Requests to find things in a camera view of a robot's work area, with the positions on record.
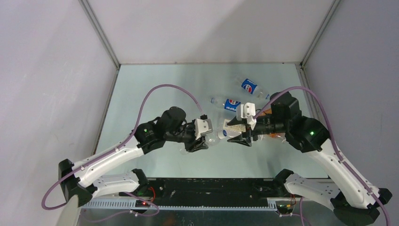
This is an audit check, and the controller board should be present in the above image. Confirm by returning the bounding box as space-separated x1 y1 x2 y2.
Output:
276 204 295 217
135 200 152 208

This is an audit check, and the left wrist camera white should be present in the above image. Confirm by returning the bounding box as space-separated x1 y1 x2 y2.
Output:
194 114 213 140

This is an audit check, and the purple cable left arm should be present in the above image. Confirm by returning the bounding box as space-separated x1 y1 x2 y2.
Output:
41 84 205 210

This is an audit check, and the clear unlabelled plastic bottle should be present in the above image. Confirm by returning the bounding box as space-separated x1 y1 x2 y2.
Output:
179 132 222 154

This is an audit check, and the white bottle cap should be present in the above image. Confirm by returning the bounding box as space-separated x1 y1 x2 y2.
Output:
217 129 231 139

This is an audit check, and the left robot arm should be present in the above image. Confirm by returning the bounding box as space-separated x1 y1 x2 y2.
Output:
58 106 213 207

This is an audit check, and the grey aluminium frame rail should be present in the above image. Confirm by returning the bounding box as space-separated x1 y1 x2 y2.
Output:
296 64 365 226

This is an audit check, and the orange label plastic bottle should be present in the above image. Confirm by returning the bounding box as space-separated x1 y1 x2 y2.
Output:
258 108 286 143

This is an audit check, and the cream label clear bottle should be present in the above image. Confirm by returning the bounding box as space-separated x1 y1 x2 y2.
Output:
220 119 246 138

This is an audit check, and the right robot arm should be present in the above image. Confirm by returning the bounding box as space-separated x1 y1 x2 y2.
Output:
229 93 392 226

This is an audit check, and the white slotted cable duct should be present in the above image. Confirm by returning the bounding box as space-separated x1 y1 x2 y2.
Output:
82 199 277 211

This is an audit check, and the left controller board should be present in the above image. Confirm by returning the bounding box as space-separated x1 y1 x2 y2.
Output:
135 200 152 208

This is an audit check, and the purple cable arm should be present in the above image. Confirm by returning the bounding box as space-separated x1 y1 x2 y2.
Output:
41 84 205 210
254 86 392 226

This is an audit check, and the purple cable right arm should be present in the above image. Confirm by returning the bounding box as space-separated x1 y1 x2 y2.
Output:
254 86 392 226

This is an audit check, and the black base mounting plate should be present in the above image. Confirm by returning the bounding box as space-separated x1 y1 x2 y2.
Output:
132 178 292 207

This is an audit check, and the Pepsi bottle blue label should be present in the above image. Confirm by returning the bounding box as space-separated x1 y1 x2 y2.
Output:
233 75 270 100

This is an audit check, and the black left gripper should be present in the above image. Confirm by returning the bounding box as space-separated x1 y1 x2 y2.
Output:
165 119 208 153

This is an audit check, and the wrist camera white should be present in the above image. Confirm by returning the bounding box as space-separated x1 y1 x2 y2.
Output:
194 114 213 140
236 102 256 130

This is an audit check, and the right controller board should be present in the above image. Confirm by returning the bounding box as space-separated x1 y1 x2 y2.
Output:
276 204 295 217

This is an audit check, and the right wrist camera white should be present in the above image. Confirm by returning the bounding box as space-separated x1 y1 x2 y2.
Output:
236 102 256 130

